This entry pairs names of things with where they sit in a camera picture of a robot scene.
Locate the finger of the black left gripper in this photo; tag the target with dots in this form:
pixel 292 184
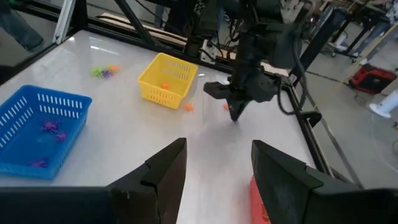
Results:
pixel 242 105
pixel 233 107

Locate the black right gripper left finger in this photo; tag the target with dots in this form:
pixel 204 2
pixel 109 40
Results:
pixel 155 193

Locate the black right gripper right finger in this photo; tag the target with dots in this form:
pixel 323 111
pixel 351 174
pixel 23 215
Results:
pixel 280 193

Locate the orange plastic spider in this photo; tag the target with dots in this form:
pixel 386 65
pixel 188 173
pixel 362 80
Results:
pixel 113 68
pixel 226 106
pixel 188 107
pixel 165 85

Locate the yellow slotted plastic basket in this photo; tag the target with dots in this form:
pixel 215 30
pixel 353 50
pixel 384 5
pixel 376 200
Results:
pixel 161 96

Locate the blue slotted plastic basket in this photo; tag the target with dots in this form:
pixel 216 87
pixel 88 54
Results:
pixel 18 146

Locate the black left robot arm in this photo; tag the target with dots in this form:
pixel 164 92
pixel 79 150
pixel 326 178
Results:
pixel 248 18

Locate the red slotted plastic basket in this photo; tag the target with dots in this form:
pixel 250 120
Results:
pixel 256 202

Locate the red black tool box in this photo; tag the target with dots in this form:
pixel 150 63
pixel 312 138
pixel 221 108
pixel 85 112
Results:
pixel 371 79

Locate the person's foot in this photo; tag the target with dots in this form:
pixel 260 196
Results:
pixel 384 105

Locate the person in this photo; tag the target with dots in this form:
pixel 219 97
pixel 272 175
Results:
pixel 373 34
pixel 18 28

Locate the silver aluminium extrusion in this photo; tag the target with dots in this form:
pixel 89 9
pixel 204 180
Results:
pixel 63 18

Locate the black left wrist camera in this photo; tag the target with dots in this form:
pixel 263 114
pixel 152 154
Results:
pixel 284 46

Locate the black frame hook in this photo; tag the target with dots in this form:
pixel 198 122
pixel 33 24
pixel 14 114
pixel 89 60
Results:
pixel 311 118

